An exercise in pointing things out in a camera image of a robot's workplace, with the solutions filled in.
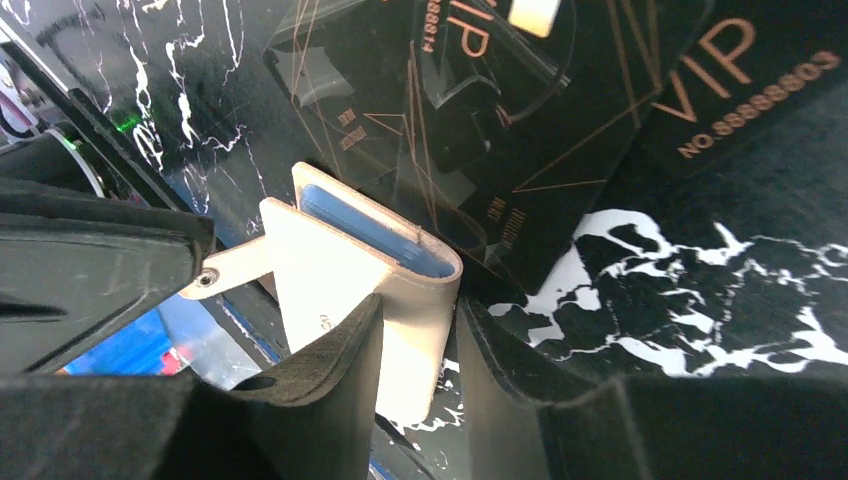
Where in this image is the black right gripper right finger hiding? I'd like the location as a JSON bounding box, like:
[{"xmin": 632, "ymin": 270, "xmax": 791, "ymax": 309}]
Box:
[{"xmin": 456, "ymin": 298, "xmax": 847, "ymax": 479}]

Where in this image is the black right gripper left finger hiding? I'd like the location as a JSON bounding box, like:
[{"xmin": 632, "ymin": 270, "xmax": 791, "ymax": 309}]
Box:
[{"xmin": 1, "ymin": 294, "xmax": 383, "ymax": 479}]

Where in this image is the beige card holder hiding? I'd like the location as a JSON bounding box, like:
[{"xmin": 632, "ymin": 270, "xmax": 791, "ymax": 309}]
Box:
[{"xmin": 181, "ymin": 162, "xmax": 463, "ymax": 425}]

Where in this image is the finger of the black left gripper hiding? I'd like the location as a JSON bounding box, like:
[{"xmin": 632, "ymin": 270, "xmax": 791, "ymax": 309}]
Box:
[{"xmin": 1, "ymin": 179, "xmax": 216, "ymax": 375}]

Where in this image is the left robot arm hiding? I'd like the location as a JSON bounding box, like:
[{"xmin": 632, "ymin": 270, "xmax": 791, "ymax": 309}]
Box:
[{"xmin": 1, "ymin": 15, "xmax": 215, "ymax": 375}]

